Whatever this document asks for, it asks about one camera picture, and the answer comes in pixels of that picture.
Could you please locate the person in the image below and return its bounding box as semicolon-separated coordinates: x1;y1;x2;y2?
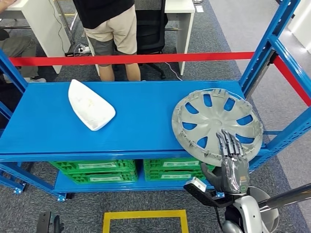
72;0;142;82
0;0;47;83

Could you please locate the blue metal shelf rack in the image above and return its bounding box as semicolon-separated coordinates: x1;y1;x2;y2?
0;0;311;202
0;173;27;195

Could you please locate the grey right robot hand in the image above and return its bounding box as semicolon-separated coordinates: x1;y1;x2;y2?
200;128;251;196

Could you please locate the black office chair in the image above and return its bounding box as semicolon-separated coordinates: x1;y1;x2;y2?
134;0;168;80

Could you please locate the white curved plastic part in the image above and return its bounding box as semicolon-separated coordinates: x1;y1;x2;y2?
68;79;116;132

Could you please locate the red barrier belt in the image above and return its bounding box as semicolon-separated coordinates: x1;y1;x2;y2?
10;51;254;67
273;55;311;107

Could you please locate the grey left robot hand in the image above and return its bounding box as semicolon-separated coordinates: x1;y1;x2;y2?
52;215;65;233

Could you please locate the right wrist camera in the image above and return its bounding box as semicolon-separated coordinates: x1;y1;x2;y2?
183;177;235;208

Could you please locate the chrome stanchion post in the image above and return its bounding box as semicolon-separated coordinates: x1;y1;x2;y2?
248;183;311;233
244;50;278;99

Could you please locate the white desk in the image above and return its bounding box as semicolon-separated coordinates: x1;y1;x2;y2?
0;0;72;75
165;0;196;76

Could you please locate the thin white cable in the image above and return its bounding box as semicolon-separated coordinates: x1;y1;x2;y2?
165;62;183;81

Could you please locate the grey plastic wheel hubcap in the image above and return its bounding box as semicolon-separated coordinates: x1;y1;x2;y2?
171;88;263;167

